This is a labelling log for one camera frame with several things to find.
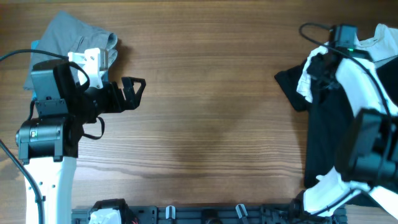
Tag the black shorts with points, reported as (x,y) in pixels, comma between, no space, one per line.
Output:
(323,124)

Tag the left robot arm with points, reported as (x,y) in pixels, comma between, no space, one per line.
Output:
(48,144)

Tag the folded grey shorts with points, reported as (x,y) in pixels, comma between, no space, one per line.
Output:
(66,33)

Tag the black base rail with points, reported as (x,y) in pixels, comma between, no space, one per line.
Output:
(117,211)

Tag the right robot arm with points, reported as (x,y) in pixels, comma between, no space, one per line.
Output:
(357,76)

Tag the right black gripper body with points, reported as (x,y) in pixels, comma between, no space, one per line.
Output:
(318,66)

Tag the folded blue garment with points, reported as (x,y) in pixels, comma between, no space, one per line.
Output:
(34,45)

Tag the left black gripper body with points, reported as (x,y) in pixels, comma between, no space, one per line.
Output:
(96,102)

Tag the white t-shirt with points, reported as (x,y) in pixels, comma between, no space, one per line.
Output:
(381,46)

